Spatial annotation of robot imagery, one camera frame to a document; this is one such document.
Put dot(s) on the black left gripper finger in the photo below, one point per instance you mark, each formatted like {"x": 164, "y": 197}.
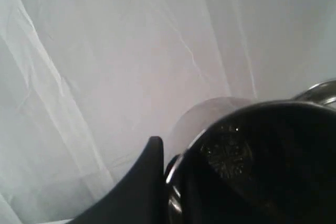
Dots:
{"x": 139, "y": 196}

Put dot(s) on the steel mug with handle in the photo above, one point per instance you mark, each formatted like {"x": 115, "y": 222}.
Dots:
{"x": 232, "y": 161}

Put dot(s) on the steel bowl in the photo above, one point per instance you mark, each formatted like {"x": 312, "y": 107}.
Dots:
{"x": 321, "y": 93}

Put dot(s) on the white backdrop curtain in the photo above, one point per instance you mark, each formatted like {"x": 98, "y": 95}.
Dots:
{"x": 85, "y": 83}

